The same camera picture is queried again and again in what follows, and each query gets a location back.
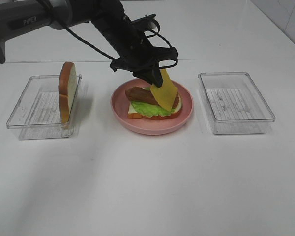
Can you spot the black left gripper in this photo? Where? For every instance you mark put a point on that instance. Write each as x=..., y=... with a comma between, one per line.
x=139, y=52

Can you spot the yellow cheese slice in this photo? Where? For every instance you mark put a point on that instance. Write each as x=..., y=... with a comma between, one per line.
x=166, y=94

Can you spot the bacon strip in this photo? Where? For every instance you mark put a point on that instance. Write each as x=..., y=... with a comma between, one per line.
x=140, y=94

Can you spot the green lettuce leaf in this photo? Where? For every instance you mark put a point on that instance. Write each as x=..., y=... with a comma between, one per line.
x=147, y=109

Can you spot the bread slice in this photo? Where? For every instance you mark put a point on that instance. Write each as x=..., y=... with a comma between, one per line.
x=67, y=89
x=135, y=114

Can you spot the pink round plate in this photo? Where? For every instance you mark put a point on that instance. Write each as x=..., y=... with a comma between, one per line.
x=120, y=104

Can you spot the clear right plastic tray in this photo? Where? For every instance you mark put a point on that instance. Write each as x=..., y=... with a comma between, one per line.
x=234, y=104

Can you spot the clear plastic tray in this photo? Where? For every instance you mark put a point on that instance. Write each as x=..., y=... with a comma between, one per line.
x=234, y=104
x=36, y=114

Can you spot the clear left plastic tray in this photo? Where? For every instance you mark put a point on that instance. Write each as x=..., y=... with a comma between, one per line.
x=36, y=114

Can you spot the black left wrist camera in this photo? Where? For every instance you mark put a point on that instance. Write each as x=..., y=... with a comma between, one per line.
x=146, y=23

